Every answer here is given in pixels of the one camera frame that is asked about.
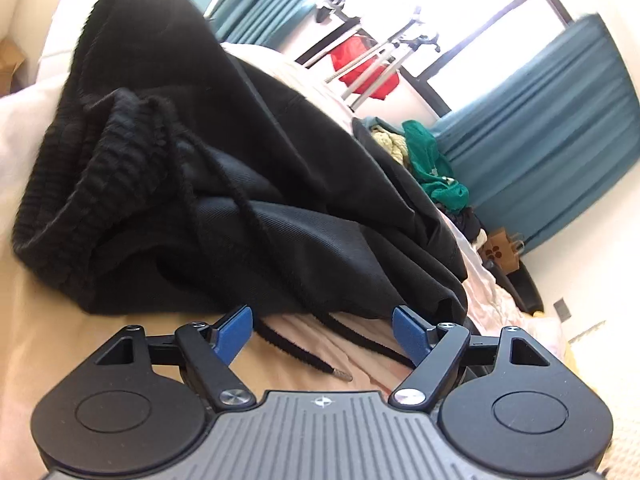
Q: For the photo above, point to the metal clothes stand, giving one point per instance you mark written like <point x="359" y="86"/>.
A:
<point x="372" y="67"/>

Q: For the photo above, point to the black chair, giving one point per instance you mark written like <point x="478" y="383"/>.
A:
<point x="527" y="290"/>

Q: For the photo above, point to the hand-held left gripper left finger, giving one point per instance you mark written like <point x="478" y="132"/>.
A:
<point x="235" y="331"/>

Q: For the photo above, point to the red bag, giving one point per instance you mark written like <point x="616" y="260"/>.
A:
<point x="350" y="55"/>

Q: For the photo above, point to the pale yellow knit garment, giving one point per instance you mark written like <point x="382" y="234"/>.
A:
<point x="390" y="145"/>

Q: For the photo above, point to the black window frame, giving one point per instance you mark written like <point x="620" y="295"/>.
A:
<point x="430" y="90"/>

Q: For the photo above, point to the green garment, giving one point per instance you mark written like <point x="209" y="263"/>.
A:
<point x="430" y="160"/>

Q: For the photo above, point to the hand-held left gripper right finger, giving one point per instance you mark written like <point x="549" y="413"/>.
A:
<point x="410" y="334"/>

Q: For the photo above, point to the pastel rainbow duvet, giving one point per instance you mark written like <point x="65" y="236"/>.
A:
<point x="50" y="320"/>

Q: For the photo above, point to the teal curtain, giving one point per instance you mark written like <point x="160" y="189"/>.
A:
<point x="260" y="10"/>
<point x="550" y="135"/>

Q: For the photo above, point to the dark brown fuzzy cloth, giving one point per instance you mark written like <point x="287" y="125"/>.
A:
<point x="467" y="222"/>

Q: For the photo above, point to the brown paper bag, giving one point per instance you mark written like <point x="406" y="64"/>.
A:
<point x="500" y="255"/>

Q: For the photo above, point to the brown cardboard box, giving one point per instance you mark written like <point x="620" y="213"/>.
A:
<point x="10" y="62"/>

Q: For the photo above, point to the grey wall socket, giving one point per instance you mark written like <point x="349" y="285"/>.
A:
<point x="563" y="309"/>

